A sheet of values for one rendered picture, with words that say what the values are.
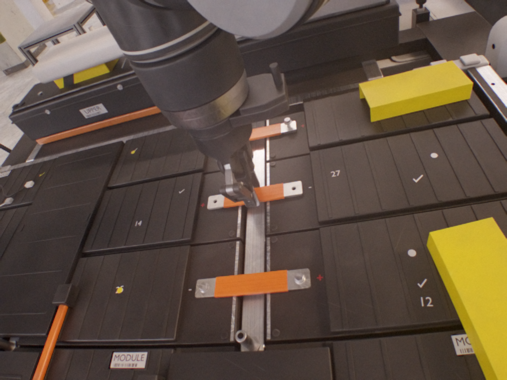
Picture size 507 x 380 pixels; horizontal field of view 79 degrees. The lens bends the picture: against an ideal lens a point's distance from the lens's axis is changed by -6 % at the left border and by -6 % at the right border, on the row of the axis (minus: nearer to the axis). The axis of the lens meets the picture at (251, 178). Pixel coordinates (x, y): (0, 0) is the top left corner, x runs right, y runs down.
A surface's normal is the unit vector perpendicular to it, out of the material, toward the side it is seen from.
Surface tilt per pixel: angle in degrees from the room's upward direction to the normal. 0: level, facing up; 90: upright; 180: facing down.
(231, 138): 90
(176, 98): 90
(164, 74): 90
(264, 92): 0
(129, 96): 90
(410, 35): 0
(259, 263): 0
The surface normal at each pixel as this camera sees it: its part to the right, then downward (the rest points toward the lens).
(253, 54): -0.03, 0.76
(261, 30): -0.56, 0.77
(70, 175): -0.29, -0.63
